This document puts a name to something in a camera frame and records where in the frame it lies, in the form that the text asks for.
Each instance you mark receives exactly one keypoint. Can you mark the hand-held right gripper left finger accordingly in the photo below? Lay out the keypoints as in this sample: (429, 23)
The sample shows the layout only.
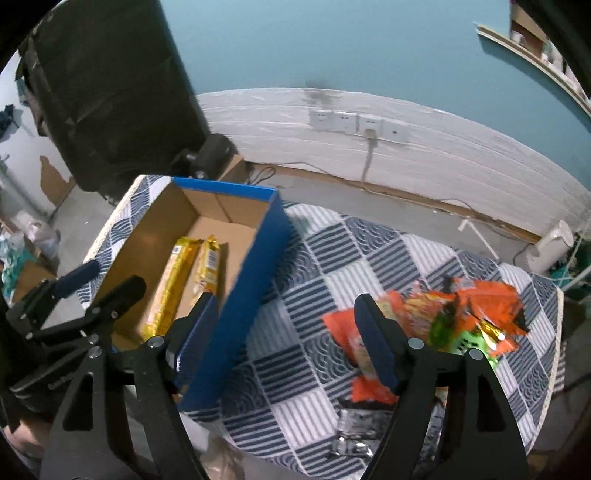
(203, 323)

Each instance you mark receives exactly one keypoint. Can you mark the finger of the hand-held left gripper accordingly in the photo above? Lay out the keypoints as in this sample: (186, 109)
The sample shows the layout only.
(122, 290)
(76, 275)

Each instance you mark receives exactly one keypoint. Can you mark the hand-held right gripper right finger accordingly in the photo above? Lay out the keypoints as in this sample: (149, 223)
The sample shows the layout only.
(374, 346)

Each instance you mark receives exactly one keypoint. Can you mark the orange yellow snack packet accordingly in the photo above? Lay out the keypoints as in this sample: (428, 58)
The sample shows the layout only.
(418, 314)

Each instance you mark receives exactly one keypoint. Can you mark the blue cardboard box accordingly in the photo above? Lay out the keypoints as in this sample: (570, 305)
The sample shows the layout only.
(249, 286)

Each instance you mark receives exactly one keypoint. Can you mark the person's left hand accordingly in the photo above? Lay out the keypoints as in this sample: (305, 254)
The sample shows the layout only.
(27, 438)

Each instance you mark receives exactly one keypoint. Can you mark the gold snack bar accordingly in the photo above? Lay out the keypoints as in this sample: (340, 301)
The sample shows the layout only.
(168, 286)
(210, 265)

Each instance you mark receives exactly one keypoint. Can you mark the clear plastic bag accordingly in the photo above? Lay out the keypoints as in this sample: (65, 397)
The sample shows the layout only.
(41, 235)

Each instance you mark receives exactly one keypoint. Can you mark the blue white patterned cloth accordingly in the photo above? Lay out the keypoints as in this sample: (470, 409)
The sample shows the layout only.
(314, 369)

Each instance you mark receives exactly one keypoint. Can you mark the green snack packet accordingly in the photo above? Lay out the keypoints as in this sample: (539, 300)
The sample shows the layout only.
(459, 339)

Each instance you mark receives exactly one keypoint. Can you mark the white pipe piece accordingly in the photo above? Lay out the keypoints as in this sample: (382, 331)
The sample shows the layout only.
(478, 236)

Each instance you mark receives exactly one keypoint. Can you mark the small brown cardboard box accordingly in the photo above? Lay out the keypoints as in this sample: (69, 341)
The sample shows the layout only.
(235, 169)

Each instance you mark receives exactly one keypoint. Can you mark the black round device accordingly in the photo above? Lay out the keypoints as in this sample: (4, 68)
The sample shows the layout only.
(212, 152)

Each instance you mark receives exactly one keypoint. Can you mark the black chair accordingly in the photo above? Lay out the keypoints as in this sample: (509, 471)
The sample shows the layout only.
(111, 92)

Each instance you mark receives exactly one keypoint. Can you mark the white kettle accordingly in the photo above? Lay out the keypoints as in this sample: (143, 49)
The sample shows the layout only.
(551, 249)

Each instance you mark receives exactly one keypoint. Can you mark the white wall socket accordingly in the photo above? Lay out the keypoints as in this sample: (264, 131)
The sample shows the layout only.
(396, 131)
(344, 121)
(371, 125)
(320, 119)

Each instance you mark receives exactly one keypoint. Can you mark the wooden wall shelf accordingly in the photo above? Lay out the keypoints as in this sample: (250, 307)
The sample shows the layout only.
(526, 48)

